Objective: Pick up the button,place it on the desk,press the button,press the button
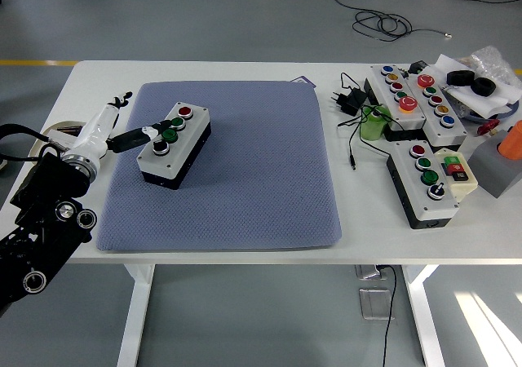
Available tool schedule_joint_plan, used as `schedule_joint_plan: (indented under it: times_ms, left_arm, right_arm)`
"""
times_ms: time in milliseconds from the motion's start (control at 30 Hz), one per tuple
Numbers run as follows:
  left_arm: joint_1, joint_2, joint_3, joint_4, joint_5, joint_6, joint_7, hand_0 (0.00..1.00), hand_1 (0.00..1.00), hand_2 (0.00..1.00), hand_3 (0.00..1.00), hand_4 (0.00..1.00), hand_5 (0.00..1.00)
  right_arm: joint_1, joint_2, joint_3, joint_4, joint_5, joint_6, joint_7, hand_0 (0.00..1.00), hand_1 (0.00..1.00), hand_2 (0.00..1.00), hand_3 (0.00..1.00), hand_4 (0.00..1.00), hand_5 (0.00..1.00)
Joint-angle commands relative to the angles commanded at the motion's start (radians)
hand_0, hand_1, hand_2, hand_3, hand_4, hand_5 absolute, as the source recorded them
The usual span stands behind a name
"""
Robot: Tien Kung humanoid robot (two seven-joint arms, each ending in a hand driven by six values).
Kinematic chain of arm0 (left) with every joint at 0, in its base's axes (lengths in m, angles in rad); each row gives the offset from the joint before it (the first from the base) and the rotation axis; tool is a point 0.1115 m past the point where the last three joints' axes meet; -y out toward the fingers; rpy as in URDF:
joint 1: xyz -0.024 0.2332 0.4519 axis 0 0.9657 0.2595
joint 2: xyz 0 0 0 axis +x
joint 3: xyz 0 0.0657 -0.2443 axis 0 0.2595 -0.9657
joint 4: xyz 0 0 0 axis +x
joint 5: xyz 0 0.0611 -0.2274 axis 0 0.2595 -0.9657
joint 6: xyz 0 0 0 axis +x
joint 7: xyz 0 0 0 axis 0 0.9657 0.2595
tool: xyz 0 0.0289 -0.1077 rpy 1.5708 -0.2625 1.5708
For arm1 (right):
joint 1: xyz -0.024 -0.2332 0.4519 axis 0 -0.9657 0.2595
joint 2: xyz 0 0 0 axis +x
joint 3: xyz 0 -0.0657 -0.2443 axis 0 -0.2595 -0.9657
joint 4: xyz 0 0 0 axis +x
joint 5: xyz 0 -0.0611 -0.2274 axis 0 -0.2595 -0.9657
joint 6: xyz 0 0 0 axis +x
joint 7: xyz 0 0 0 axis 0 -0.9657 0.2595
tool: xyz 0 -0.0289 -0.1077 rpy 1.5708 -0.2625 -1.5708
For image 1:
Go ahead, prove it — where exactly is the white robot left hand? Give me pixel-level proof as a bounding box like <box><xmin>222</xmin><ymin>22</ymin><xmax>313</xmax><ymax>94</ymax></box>
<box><xmin>60</xmin><ymin>91</ymin><xmax>176</xmax><ymax>163</ymax></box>

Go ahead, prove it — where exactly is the grey four-button control box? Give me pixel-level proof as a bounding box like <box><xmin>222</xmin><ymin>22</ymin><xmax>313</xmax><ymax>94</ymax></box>
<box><xmin>136</xmin><ymin>100</ymin><xmax>212</xmax><ymax>192</ymax></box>
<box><xmin>386</xmin><ymin>139</ymin><xmax>460</xmax><ymax>230</ymax></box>

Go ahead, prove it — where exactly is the grey five-button control box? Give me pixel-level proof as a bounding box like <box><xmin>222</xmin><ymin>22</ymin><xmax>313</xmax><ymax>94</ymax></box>
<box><xmin>403</xmin><ymin>72</ymin><xmax>469</xmax><ymax>148</ymax></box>
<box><xmin>363</xmin><ymin>64</ymin><xmax>428</xmax><ymax>142</ymax></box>

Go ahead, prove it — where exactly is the red mushroom button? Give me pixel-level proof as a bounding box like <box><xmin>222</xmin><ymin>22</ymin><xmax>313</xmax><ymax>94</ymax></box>
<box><xmin>477</xmin><ymin>118</ymin><xmax>501</xmax><ymax>136</ymax></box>

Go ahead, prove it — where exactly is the white rounded tray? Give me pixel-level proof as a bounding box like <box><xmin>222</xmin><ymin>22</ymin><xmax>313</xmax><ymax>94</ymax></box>
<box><xmin>39</xmin><ymin>121</ymin><xmax>87</xmax><ymax>158</ymax></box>

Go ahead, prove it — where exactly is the blue-grey textured mat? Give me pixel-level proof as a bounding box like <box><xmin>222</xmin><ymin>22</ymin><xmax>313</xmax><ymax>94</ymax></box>
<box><xmin>96</xmin><ymin>80</ymin><xmax>343</xmax><ymax>254</ymax></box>

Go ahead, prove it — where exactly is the white table leg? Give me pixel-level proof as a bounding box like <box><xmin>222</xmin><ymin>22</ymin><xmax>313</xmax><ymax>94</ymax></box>
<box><xmin>401</xmin><ymin>263</ymin><xmax>448</xmax><ymax>367</ymax></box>
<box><xmin>116</xmin><ymin>263</ymin><xmax>156</xmax><ymax>367</ymax></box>

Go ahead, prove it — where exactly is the purple card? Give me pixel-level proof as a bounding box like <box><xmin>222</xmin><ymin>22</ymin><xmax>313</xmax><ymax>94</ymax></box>
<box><xmin>290</xmin><ymin>75</ymin><xmax>318</xmax><ymax>90</ymax></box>

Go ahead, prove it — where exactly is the green plastic bottle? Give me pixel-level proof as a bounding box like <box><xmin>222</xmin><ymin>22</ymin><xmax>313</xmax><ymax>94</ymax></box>
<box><xmin>359</xmin><ymin>104</ymin><xmax>392</xmax><ymax>142</ymax></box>

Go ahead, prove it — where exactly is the grey under-table power box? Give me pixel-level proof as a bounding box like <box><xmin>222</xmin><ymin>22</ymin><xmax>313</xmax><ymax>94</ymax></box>
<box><xmin>354</xmin><ymin>263</ymin><xmax>388</xmax><ymax>281</ymax></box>

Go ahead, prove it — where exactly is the metal floor socket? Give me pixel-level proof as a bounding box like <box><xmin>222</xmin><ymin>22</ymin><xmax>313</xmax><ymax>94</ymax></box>
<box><xmin>358</xmin><ymin>287</ymin><xmax>396</xmax><ymax>321</ymax></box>

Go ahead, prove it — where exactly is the white foam sheet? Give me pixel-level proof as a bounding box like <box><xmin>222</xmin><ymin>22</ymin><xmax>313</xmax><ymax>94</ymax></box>
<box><xmin>431</xmin><ymin>53</ymin><xmax>522</xmax><ymax>119</ymax></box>

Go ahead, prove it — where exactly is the grey block box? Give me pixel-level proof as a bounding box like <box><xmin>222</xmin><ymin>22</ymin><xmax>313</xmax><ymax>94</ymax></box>
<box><xmin>467</xmin><ymin>128</ymin><xmax>522</xmax><ymax>199</ymax></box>

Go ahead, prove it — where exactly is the clear bubble wrap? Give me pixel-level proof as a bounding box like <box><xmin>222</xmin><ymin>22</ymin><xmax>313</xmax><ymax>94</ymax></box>
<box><xmin>458</xmin><ymin>45</ymin><xmax>522</xmax><ymax>93</ymax></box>

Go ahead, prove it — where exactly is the orange cylinder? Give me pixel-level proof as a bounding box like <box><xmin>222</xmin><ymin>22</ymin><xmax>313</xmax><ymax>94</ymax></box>
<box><xmin>497</xmin><ymin>120</ymin><xmax>522</xmax><ymax>160</ymax></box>

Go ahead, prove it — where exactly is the black power adapter with cord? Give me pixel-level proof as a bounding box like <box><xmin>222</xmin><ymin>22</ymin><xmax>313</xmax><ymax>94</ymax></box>
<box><xmin>329</xmin><ymin>72</ymin><xmax>393</xmax><ymax>171</ymax></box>

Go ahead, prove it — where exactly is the coiled black floor cable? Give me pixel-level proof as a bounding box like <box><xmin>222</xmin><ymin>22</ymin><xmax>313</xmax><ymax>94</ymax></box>
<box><xmin>332</xmin><ymin>0</ymin><xmax>453</xmax><ymax>42</ymax></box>

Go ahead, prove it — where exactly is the black hanging power cable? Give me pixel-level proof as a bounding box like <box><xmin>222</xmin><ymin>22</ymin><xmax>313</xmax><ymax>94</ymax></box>
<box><xmin>377</xmin><ymin>263</ymin><xmax>399</xmax><ymax>367</ymax></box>

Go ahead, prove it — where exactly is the black foam ring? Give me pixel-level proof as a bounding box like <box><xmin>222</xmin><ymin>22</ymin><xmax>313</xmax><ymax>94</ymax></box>
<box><xmin>446</xmin><ymin>69</ymin><xmax>476</xmax><ymax>86</ymax></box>
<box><xmin>471</xmin><ymin>77</ymin><xmax>497</xmax><ymax>98</ymax></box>

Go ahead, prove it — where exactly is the cream three-button switch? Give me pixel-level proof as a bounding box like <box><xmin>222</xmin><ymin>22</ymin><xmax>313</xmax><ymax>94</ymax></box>
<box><xmin>433</xmin><ymin>147</ymin><xmax>479</xmax><ymax>201</ymax></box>

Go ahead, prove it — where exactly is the blue ring plate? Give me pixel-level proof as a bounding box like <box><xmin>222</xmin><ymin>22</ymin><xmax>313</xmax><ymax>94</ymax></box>
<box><xmin>460</xmin><ymin>97</ymin><xmax>521</xmax><ymax>122</ymax></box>

